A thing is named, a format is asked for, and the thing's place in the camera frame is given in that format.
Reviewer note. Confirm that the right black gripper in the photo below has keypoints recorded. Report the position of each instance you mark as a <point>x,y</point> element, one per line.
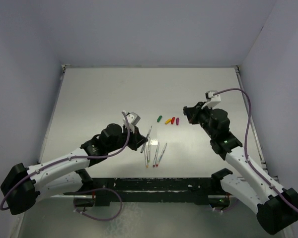
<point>192,112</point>

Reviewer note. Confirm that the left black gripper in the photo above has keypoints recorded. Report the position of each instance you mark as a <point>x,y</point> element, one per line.
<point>137,139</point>

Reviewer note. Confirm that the white pen blue end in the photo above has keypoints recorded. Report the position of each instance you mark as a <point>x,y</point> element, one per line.
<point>146,139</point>

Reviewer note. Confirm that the white pen yellow end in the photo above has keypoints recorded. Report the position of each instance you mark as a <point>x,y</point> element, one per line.
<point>146,157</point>

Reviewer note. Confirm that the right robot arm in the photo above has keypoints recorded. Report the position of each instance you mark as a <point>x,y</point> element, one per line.
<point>274,206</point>

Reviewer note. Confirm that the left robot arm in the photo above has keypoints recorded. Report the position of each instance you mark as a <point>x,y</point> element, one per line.
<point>24,186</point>

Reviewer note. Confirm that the white pen green end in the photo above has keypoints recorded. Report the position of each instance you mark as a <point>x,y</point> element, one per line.
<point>148,150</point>

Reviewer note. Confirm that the white pen red end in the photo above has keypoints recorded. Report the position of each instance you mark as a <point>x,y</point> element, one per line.
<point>161,155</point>

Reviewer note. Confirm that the white pen purple end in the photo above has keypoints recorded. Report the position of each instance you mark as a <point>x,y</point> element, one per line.
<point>156,155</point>

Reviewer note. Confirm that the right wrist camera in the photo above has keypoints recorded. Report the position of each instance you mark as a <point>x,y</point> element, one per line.
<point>213,99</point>

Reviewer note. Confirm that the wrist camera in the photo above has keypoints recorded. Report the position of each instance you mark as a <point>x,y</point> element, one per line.
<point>213,99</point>
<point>130,120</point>

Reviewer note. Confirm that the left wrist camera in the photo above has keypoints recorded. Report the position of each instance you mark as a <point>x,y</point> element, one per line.
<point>130,120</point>

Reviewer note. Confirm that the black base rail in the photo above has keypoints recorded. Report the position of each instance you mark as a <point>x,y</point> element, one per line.
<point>199,191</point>

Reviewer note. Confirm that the aluminium frame rail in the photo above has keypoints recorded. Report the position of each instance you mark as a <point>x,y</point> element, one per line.
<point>248,126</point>

